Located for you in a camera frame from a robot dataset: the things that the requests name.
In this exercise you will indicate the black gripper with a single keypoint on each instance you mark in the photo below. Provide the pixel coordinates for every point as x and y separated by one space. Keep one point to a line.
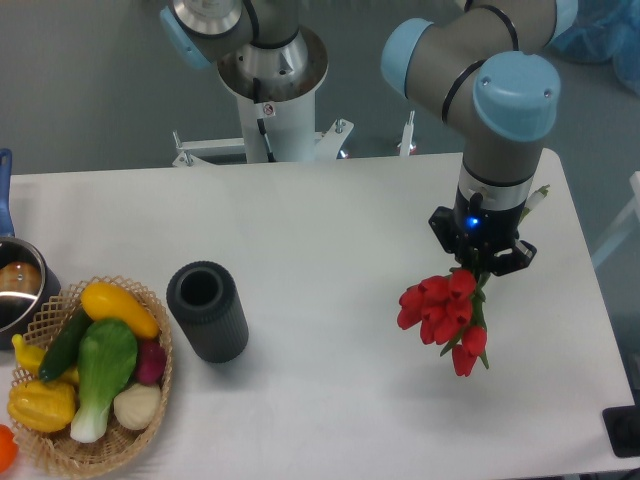
481 240

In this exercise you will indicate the red tulip bouquet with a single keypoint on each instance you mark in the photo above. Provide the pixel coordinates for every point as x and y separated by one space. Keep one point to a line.
449 309

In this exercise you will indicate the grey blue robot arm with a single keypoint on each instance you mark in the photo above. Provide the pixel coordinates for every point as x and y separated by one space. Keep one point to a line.
482 75

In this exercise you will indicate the dark grey ribbed vase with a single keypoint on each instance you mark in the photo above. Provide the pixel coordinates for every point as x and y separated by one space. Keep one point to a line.
203 298

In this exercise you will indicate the black device at edge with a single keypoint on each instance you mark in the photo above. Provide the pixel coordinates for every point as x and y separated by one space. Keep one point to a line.
622 426

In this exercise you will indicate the blue plastic bag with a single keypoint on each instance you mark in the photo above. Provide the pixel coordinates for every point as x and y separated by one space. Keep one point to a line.
604 32

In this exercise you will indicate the purple red radish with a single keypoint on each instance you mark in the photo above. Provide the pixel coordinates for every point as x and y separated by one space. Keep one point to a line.
151 362

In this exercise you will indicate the white garlic bulb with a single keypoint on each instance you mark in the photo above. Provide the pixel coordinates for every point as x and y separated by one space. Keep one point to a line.
135 407

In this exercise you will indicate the yellow squash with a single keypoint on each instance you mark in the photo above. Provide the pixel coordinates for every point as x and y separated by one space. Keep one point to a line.
103 301

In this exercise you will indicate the green bok choy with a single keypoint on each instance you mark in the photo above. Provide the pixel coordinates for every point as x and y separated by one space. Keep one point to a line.
106 360

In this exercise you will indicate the green cucumber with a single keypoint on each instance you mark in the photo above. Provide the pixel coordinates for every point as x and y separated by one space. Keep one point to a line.
64 350

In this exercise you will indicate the small yellow gourd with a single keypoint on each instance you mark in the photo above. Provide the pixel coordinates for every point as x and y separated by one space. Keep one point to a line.
30 357

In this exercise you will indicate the yellow bell pepper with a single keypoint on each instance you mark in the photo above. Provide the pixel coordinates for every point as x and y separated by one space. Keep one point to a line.
43 407

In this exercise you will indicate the woven wicker basket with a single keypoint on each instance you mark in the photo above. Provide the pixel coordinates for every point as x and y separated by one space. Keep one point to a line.
57 454

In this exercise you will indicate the orange fruit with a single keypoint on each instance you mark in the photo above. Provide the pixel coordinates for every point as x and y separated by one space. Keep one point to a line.
8 448

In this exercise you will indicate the white frame at right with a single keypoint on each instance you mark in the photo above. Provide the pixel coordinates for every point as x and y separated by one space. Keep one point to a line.
623 224

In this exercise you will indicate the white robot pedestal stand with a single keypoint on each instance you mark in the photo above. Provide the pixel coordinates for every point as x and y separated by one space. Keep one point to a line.
275 93

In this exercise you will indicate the blue handled steel saucepan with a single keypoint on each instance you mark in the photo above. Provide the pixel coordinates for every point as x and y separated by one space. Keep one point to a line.
27 281

